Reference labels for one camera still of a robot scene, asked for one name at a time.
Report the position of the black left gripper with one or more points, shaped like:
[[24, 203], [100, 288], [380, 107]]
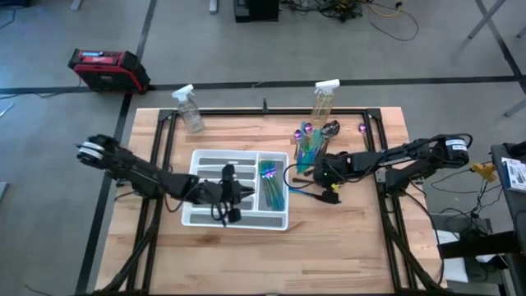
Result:
[[218, 191]]

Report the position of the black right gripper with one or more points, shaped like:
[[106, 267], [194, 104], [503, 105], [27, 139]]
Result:
[[333, 168]]

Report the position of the white cutlery tray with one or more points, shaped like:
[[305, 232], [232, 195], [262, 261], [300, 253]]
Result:
[[246, 220]]

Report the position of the large iridescent spoon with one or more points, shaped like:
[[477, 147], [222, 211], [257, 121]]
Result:
[[335, 126], [327, 130]]

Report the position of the small iridescent spoon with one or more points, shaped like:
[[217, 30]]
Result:
[[362, 128], [298, 135], [308, 127]]

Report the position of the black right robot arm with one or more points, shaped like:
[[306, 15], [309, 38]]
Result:
[[411, 154]]

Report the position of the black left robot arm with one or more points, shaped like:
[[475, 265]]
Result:
[[131, 168]]

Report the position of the yellow liquid spray bottle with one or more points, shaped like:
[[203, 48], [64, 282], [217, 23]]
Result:
[[324, 104]]

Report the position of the clear spray bottle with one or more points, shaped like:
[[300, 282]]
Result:
[[191, 117]]

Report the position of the yellow clamp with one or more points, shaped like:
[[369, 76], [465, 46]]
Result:
[[483, 170]]

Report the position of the white paper sheet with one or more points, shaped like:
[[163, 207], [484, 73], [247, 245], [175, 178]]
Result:
[[456, 269]]

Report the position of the black crossbar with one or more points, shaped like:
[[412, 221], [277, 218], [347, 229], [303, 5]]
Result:
[[476, 246]]

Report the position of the black computer tower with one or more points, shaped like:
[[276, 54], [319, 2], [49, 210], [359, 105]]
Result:
[[255, 10]]

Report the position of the white printed box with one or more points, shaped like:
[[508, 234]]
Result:
[[513, 174]]

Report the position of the red black tool case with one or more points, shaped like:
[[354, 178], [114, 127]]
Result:
[[107, 74]]

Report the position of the black side table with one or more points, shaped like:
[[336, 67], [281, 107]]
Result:
[[513, 205]]

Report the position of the grey metal table leg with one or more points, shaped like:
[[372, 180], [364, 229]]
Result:
[[213, 6], [487, 19], [515, 107], [76, 4]]

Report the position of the silver metal bracket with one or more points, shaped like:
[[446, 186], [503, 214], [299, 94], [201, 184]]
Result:
[[380, 174]]

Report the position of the small black post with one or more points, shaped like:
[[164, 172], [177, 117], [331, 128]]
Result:
[[265, 106]]

